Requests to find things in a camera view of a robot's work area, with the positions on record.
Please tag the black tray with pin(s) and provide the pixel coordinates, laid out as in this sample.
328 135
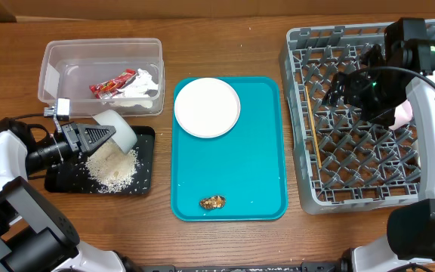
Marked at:
73 177

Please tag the brown food scrap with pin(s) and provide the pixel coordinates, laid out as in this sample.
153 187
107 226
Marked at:
213 202

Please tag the teal serving tray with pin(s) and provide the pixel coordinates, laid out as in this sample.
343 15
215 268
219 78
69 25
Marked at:
246 165

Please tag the grey bowl with rice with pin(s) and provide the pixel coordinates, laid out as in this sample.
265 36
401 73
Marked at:
125 138

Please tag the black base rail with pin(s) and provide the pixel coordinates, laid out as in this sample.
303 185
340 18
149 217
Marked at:
306 266

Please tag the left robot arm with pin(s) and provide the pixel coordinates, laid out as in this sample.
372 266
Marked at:
34 234

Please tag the white napkin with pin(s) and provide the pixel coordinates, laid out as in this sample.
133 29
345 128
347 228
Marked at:
138 91

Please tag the red snack wrapper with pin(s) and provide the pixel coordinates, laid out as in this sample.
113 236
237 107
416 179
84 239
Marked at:
110 88

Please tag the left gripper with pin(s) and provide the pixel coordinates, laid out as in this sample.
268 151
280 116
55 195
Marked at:
84 145

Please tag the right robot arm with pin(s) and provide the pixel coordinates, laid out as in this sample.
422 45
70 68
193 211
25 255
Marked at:
401 70

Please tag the pile of white rice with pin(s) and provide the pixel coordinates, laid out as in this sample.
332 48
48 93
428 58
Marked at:
112 169

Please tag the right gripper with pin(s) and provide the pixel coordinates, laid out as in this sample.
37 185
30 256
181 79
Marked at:
356 82

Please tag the wooden chopstick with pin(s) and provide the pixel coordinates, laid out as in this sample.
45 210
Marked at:
312 128

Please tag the pink bowl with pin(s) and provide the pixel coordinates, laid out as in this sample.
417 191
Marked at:
403 114

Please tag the grey dishwasher rack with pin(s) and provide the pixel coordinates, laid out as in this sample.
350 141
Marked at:
365 166

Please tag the white round plate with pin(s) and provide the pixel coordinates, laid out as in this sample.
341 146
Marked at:
207 107

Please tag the clear plastic bin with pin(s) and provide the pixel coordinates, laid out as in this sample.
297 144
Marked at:
69 67

